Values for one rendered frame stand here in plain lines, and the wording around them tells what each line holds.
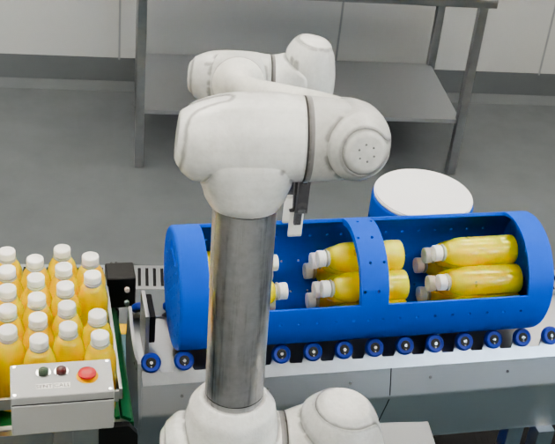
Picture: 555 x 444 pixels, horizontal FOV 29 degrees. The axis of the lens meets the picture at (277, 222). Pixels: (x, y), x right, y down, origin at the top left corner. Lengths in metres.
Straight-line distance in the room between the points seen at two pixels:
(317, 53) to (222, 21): 3.62
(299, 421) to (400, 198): 1.20
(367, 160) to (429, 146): 3.98
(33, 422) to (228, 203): 0.79
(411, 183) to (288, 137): 1.54
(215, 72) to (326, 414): 0.69
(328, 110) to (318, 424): 0.58
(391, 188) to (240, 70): 1.07
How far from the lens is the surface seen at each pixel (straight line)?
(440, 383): 2.68
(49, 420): 2.23
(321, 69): 2.14
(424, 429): 2.30
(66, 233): 4.63
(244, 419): 1.85
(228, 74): 2.09
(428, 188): 3.08
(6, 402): 2.37
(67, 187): 4.94
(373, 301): 2.44
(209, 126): 1.58
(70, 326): 2.35
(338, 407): 1.91
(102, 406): 2.22
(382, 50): 5.93
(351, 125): 1.57
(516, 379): 2.75
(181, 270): 2.34
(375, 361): 2.59
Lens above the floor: 2.56
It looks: 32 degrees down
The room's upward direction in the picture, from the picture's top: 6 degrees clockwise
